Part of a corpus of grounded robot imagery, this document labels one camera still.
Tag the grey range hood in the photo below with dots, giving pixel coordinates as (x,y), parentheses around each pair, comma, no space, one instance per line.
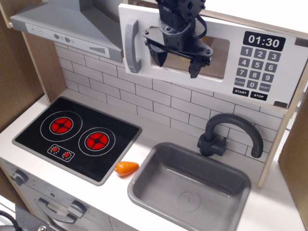
(76,23)

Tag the brown cardboard panel right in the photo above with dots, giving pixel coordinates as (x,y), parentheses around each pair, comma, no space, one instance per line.
(293,161)

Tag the white toy microwave door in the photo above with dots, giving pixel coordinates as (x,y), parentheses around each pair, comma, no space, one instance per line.
(256,65)

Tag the grey microwave door handle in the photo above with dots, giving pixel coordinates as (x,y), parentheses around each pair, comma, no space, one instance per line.
(131,30)

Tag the grey oven knob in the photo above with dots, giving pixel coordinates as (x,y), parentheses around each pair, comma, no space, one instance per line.
(19,177)

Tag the grey toy sink basin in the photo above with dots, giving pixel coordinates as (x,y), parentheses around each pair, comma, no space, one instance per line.
(190,190)

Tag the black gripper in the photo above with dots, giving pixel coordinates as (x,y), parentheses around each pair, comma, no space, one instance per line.
(164,39)

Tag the black toy stove top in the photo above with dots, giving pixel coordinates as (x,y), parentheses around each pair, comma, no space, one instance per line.
(78,139)

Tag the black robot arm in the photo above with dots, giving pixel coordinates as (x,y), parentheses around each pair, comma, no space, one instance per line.
(178,13)

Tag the orange toy carrot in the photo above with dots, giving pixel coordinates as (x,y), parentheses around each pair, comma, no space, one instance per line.
(124,168)

